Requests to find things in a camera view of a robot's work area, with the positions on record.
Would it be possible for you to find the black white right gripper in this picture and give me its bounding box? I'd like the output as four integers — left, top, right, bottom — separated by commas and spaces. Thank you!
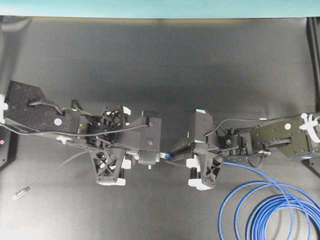
164, 109, 253, 192

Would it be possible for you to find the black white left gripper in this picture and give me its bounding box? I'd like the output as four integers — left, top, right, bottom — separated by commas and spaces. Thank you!
85, 105, 162, 186

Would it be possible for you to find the grey USB hub with cable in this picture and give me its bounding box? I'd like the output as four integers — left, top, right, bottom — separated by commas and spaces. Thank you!
11, 149, 161, 201

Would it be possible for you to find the blue LAN cable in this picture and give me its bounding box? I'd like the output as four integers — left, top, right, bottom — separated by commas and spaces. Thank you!
159, 152, 320, 240

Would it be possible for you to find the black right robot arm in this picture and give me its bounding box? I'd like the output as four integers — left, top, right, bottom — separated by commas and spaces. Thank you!
160, 109, 320, 191

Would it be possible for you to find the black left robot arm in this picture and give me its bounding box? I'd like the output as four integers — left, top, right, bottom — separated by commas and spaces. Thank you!
1, 81, 162, 186

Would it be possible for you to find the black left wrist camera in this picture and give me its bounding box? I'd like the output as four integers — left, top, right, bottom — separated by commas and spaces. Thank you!
128, 110, 162, 152

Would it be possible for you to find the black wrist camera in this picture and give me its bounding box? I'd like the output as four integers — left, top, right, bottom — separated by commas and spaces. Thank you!
128, 110, 162, 152
186, 108, 216, 148

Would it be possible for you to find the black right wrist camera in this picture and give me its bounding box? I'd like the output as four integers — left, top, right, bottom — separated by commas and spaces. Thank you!
186, 108, 216, 148

